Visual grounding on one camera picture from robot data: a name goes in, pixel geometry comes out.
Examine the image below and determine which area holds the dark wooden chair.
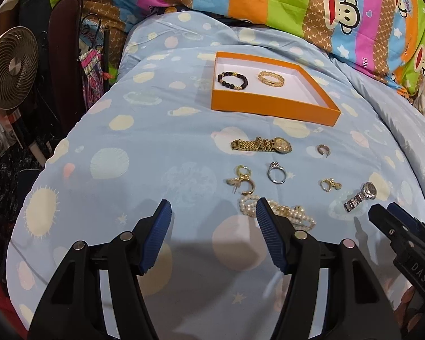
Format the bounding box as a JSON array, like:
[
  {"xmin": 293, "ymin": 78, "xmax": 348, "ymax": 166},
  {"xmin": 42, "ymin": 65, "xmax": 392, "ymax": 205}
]
[{"xmin": 48, "ymin": 0, "xmax": 84, "ymax": 131}]

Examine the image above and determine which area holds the black metal wire rack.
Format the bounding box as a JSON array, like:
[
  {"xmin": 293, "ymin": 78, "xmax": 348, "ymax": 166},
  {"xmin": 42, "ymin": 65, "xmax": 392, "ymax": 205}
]
[{"xmin": 81, "ymin": 13, "xmax": 110, "ymax": 50}]

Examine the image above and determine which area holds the small gold earring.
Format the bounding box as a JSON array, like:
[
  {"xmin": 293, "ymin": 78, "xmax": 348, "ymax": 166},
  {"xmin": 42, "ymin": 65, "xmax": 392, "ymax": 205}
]
[{"xmin": 320, "ymin": 178, "xmax": 342, "ymax": 193}]

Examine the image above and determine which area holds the orange jewelry box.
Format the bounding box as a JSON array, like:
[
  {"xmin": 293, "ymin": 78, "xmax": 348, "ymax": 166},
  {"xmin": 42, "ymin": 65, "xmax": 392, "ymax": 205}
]
[{"xmin": 211, "ymin": 51, "xmax": 341, "ymax": 127}]

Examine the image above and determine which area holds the silver wristwatch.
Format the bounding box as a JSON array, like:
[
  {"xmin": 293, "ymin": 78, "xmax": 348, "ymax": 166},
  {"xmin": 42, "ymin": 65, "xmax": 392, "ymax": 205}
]
[{"xmin": 343, "ymin": 182, "xmax": 377, "ymax": 213}]

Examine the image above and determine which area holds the dark floral cloth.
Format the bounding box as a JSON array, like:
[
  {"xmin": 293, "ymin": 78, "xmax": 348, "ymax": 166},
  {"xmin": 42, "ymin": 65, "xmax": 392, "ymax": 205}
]
[{"xmin": 0, "ymin": 138, "xmax": 41, "ymax": 224}]

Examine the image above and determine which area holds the gold chain bracelet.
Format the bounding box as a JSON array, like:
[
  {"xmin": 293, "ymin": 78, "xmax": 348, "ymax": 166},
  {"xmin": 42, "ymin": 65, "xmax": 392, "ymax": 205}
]
[{"xmin": 258, "ymin": 71, "xmax": 284, "ymax": 86}]

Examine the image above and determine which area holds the black bead bracelet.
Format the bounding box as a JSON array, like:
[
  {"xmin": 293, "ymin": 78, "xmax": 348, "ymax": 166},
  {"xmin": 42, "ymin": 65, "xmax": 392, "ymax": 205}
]
[{"xmin": 217, "ymin": 71, "xmax": 248, "ymax": 91}]

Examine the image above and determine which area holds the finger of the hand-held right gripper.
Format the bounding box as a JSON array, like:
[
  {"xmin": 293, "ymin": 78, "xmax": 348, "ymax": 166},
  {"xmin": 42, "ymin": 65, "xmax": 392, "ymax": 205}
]
[
  {"xmin": 368, "ymin": 203, "xmax": 417, "ymax": 256},
  {"xmin": 387, "ymin": 202, "xmax": 425, "ymax": 245}
]

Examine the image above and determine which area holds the gold wristwatch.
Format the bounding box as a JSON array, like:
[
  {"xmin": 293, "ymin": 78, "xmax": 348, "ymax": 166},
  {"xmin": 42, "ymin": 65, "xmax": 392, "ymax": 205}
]
[{"xmin": 231, "ymin": 136, "xmax": 292, "ymax": 155}]

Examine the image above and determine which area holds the beige round fan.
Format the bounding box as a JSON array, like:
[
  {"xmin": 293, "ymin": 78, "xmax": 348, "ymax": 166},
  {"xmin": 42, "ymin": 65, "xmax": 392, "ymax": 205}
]
[{"xmin": 0, "ymin": 26, "xmax": 39, "ymax": 110}]

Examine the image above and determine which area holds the gold dangle earring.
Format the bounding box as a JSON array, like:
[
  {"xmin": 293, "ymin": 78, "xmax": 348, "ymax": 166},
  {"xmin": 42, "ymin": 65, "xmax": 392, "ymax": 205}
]
[{"xmin": 227, "ymin": 165, "xmax": 249, "ymax": 188}]

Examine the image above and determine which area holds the silver ring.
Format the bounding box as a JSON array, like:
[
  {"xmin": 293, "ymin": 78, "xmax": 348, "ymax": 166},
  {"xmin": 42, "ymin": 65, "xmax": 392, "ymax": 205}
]
[{"xmin": 267, "ymin": 162, "xmax": 287, "ymax": 185}]

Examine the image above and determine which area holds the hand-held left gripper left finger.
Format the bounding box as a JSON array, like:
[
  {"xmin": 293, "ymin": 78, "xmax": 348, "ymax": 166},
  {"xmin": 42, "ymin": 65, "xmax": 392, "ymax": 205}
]
[{"xmin": 32, "ymin": 199, "xmax": 172, "ymax": 340}]

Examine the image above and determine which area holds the pink patterned cloth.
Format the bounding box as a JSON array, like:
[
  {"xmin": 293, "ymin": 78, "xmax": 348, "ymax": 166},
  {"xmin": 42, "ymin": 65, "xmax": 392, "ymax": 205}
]
[{"xmin": 78, "ymin": 50, "xmax": 105, "ymax": 110}]

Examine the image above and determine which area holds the colourful monkey printed blanket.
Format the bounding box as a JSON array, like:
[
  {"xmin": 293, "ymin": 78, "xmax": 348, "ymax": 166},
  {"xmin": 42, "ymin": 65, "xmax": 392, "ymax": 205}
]
[{"xmin": 50, "ymin": 0, "xmax": 425, "ymax": 96}]

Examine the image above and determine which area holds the pearl necklace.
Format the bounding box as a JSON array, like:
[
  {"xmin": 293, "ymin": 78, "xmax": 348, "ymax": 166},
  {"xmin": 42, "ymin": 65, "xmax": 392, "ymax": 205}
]
[{"xmin": 238, "ymin": 195, "xmax": 316, "ymax": 230}]

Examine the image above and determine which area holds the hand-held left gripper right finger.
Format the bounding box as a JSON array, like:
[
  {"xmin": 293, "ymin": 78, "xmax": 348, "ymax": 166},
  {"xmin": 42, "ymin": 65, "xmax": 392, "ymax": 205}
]
[{"xmin": 256, "ymin": 197, "xmax": 401, "ymax": 340}]

